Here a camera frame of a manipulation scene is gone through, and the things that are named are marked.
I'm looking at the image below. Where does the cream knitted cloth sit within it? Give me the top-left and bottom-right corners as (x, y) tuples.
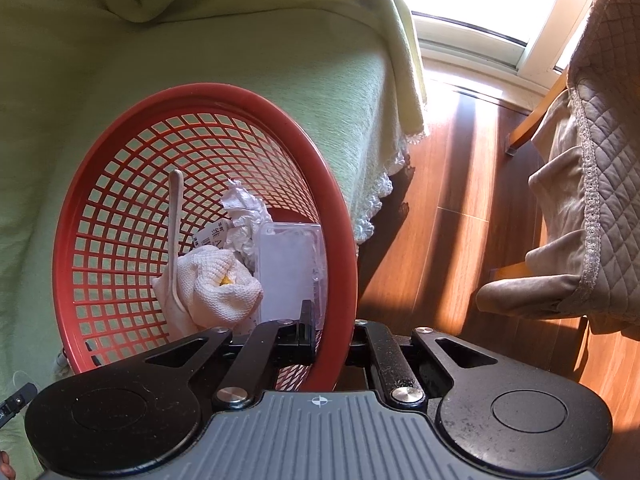
(152, 245), (264, 341)

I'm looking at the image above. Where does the clear plastic case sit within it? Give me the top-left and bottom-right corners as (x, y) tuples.
(255, 222), (329, 330)

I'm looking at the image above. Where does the white tissue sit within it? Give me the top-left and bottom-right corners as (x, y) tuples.
(220, 180), (272, 272)

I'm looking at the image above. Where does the white plastic spoon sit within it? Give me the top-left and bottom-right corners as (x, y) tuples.
(167, 169), (186, 312)

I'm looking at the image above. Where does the red plastic mesh basket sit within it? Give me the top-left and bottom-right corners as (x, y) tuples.
(52, 82), (358, 390)

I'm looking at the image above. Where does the white green medicine box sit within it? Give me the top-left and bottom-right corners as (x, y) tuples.
(192, 219), (229, 248)

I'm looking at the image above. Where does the person left hand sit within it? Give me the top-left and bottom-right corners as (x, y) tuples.
(0, 451), (16, 480)

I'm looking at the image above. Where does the beige quilted covered chair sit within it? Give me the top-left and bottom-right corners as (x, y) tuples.
(476, 0), (639, 339)

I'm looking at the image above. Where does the green covered sofa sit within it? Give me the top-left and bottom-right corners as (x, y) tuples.
(0, 0), (429, 480)

